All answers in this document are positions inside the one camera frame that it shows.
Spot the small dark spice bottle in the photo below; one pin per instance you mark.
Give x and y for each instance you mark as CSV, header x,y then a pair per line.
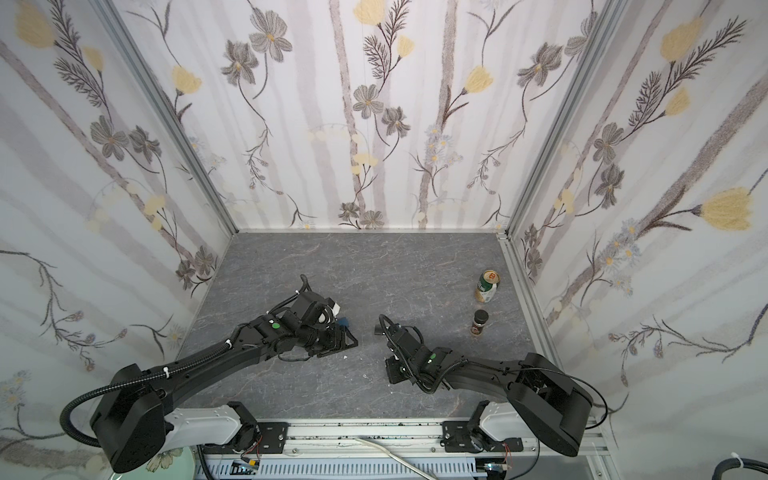
x,y
480,319

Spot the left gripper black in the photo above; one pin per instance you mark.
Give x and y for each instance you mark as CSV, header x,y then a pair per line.
x,y
335,339

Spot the white slotted cable duct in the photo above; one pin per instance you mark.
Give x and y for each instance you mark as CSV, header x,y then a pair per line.
x,y
345,468

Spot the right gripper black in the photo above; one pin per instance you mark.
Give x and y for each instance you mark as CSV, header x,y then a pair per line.
x,y
395,336

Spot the green beer can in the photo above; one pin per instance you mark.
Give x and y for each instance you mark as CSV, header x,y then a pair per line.
x,y
487,286

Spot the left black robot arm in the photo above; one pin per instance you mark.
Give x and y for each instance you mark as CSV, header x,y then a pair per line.
x,y
141,415

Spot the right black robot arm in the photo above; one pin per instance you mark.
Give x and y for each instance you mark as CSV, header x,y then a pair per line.
x,y
551,403

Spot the green floral plate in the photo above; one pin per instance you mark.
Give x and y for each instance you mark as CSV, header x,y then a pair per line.
x,y
177,463

